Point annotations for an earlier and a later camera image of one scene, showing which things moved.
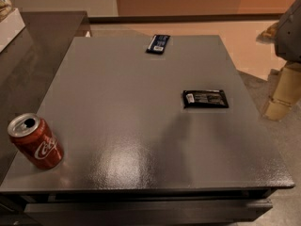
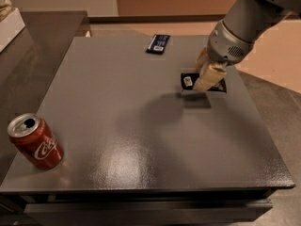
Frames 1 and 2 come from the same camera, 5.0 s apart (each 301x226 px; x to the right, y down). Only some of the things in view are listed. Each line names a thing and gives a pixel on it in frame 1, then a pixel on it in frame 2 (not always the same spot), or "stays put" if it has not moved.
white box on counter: (10, 28) stays put
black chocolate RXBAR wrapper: (204, 99) to (188, 82)
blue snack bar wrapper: (157, 44) stays put
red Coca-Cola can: (35, 138) stays put
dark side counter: (27, 64) stays put
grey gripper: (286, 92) to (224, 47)
